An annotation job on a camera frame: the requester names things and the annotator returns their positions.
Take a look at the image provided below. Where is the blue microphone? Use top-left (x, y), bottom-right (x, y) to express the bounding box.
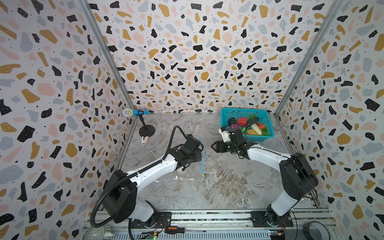
top-left (123, 108), bottom-right (150, 117)

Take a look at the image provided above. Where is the orange carrot toy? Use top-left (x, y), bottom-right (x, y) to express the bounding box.
top-left (257, 122), bottom-right (267, 130)

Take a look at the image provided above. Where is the dark avocado toy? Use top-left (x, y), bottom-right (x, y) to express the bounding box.
top-left (228, 117), bottom-right (237, 126)

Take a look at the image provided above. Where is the black corrugated cable hose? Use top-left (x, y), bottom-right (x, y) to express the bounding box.
top-left (89, 125), bottom-right (188, 229)

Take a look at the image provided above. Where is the black microphone stand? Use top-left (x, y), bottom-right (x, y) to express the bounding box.
top-left (137, 110), bottom-right (156, 137)

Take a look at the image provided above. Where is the white radish toy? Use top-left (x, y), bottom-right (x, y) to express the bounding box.
top-left (251, 124), bottom-right (262, 135)

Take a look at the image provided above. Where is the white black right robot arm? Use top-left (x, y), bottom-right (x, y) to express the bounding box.
top-left (211, 130), bottom-right (319, 227)

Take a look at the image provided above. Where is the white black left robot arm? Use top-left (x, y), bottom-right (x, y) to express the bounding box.
top-left (100, 135), bottom-right (204, 226)

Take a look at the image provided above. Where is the orange handle screwdriver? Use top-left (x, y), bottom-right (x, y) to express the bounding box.
top-left (164, 226), bottom-right (207, 235)

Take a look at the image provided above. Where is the green lettuce toy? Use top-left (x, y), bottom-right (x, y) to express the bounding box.
top-left (262, 128), bottom-right (270, 136)

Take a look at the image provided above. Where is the teal plastic basket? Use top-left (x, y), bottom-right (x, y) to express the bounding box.
top-left (221, 108), bottom-right (275, 143)

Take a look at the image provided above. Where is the clear zip top bag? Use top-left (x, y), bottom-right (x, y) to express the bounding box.
top-left (142, 146), bottom-right (255, 210)

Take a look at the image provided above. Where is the grey tape roll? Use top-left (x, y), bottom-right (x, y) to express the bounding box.
top-left (303, 221), bottom-right (331, 240)

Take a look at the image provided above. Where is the dark eggplant toy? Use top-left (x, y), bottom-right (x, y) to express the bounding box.
top-left (243, 117), bottom-right (259, 131)

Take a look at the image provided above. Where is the pink white small device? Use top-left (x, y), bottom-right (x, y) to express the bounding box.
top-left (141, 136), bottom-right (149, 146)

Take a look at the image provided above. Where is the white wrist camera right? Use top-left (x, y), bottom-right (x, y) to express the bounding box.
top-left (219, 126), bottom-right (231, 143)

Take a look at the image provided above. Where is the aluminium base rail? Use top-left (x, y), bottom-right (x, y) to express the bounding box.
top-left (106, 209), bottom-right (343, 240)

